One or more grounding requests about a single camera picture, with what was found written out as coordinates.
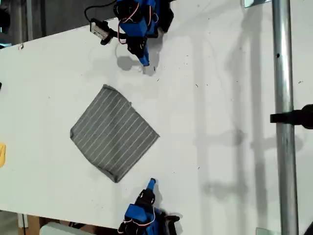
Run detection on grey white-striped towel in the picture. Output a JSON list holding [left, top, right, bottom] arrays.
[[69, 84, 161, 184]]

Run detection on white box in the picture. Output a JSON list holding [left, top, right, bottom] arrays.
[[39, 222, 98, 235]]

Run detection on grey metal pole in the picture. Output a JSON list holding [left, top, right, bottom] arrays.
[[25, 0, 34, 41]]

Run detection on wooden board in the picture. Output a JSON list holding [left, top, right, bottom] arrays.
[[24, 215, 41, 235]]

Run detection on dark round background object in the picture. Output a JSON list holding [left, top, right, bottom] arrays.
[[0, 7, 11, 34]]

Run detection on yellow object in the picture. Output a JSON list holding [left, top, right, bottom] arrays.
[[0, 142, 7, 168]]

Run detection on black clamp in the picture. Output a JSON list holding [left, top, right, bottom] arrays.
[[269, 104, 313, 130]]

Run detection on black camera stalk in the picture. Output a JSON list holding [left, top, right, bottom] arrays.
[[99, 29, 128, 46]]

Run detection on black camera box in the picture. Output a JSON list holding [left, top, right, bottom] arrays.
[[163, 213, 180, 235], [89, 18, 111, 40]]

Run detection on black camera cable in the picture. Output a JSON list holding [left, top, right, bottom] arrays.
[[84, 0, 118, 24]]

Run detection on steel post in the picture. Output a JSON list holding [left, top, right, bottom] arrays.
[[271, 0, 299, 235]]

